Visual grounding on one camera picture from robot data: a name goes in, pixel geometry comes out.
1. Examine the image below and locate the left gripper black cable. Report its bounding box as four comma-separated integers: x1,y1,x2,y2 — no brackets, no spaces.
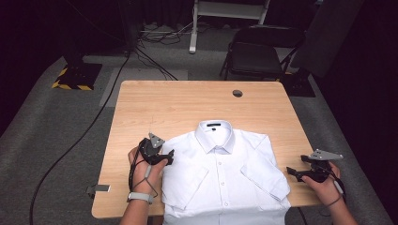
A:
128,149,159,199

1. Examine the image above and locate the white metal stand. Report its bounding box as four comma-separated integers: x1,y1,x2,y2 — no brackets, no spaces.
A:
188,0,271,54

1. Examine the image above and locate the black upright post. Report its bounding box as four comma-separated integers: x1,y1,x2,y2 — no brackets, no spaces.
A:
117,0,141,54

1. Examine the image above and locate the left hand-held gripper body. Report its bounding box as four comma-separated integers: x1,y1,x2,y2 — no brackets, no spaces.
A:
138,132,167,165

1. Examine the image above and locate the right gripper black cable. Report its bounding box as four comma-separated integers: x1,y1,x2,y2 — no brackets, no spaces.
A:
323,168,347,208

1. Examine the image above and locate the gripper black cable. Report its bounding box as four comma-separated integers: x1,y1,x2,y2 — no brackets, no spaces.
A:
128,149,159,199
323,168,347,208

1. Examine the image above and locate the metal table clamp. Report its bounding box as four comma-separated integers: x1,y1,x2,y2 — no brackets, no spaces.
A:
85,184,111,199

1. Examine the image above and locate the grey wristband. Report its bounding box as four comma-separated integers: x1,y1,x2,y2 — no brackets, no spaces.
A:
127,191,155,205

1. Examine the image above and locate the person's left hand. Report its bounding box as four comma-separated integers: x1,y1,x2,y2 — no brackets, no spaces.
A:
127,146,168,195

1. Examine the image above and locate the dark grey panel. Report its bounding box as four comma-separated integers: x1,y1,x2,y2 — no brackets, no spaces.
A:
290,0,365,79

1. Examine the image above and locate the black folding chair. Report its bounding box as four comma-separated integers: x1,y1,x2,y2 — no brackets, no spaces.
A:
219,25,306,83

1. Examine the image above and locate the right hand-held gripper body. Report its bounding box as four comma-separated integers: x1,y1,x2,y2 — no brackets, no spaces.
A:
304,148,344,184

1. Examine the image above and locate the tangle of floor cables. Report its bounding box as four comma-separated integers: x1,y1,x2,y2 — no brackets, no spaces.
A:
139,22,195,46

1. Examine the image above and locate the person's right hand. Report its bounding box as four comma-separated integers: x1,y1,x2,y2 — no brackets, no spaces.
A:
301,162,345,208

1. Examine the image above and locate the black floor base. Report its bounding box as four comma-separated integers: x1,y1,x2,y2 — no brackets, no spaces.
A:
280,69,316,98

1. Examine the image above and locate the black base with hazard stripes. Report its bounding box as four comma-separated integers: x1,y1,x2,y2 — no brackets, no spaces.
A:
51,63,103,92

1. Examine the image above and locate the long black floor cable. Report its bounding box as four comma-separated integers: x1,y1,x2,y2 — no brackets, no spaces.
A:
28,51,131,225

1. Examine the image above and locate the white short-sleeved shirt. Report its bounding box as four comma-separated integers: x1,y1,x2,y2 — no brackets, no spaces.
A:
161,119,292,225

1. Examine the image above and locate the thin black floor cable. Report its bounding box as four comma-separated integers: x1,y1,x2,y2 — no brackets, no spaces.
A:
134,46,179,82

